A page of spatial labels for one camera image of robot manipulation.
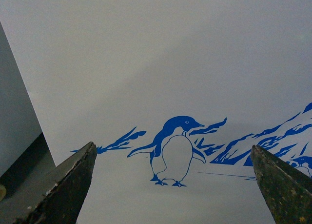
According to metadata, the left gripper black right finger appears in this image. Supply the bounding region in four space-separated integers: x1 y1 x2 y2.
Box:
251 145 312 224

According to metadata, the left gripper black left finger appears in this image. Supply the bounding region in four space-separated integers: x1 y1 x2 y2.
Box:
0 142 97 224

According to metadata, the white blue chest freezer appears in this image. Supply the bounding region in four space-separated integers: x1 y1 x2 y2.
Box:
0 0 312 224

